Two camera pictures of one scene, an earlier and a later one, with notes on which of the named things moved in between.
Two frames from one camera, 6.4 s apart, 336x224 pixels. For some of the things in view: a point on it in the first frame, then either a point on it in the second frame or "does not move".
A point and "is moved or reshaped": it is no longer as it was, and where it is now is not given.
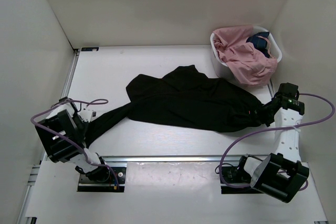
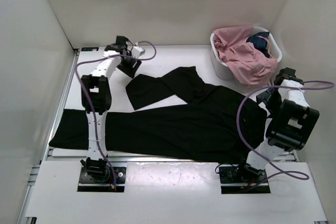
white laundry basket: x=221 y=69 does not move
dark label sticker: x=89 y=49 does not move
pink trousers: x=248 y=65 does not move
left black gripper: x=86 y=120 to x=130 y=71
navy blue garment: x=260 y=43 does not move
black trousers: x=183 y=97 is moved or reshaped
